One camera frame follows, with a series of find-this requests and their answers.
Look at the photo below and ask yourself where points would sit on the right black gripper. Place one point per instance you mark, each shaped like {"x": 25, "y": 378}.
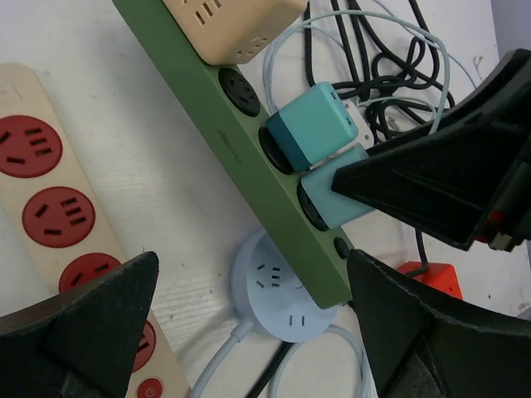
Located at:
{"x": 464, "y": 179}

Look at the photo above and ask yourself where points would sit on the red cube socket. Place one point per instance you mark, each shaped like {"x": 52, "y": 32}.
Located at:
{"x": 442, "y": 277}

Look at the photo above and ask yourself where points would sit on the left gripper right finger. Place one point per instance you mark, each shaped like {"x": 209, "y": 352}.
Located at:
{"x": 421, "y": 342}

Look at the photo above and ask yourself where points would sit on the beige red power strip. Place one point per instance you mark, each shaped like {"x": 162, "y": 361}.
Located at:
{"x": 57, "y": 217}

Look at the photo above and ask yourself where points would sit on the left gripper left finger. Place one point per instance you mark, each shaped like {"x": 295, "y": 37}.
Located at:
{"x": 83, "y": 342}

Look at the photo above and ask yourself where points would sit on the orange cube adapter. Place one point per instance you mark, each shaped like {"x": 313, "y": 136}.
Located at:
{"x": 233, "y": 32}

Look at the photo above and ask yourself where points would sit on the green power strip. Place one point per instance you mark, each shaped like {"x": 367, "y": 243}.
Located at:
{"x": 234, "y": 139}

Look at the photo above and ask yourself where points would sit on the white charger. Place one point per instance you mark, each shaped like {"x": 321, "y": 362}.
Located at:
{"x": 365, "y": 136}

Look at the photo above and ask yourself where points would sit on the teal plug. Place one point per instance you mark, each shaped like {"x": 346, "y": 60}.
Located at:
{"x": 334, "y": 209}
{"x": 312, "y": 127}

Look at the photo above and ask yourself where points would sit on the blue round socket base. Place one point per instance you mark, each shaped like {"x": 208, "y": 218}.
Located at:
{"x": 269, "y": 297}

